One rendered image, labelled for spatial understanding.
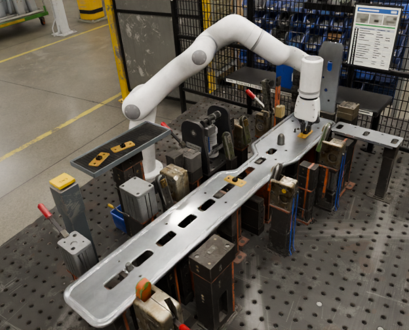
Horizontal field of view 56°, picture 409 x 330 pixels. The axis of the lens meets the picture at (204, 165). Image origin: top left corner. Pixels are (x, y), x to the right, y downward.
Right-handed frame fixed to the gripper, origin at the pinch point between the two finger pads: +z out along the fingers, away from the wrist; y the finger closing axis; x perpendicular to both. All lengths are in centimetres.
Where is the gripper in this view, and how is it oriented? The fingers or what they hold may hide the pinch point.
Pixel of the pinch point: (305, 128)
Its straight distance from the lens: 176.5
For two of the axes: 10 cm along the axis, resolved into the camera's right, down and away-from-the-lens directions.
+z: 0.6, 8.3, 5.5
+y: 7.7, 3.1, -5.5
